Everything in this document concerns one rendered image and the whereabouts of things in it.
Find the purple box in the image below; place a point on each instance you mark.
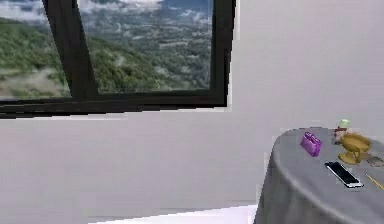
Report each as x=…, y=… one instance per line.
x=311, y=144

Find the black framed window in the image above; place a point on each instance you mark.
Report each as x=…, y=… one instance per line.
x=76, y=66

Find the grey cloth covered table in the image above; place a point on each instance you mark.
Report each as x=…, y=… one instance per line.
x=300, y=196

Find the green capped small bottle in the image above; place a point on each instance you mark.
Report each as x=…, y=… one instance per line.
x=341, y=128

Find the black mobile phone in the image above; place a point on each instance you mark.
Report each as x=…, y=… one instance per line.
x=343, y=174

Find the golden footed bowl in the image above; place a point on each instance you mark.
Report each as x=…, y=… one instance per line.
x=355, y=144

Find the grey flat object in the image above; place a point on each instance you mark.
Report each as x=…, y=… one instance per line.
x=376, y=161

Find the yellow pencil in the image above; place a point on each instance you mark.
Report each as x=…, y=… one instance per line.
x=375, y=181

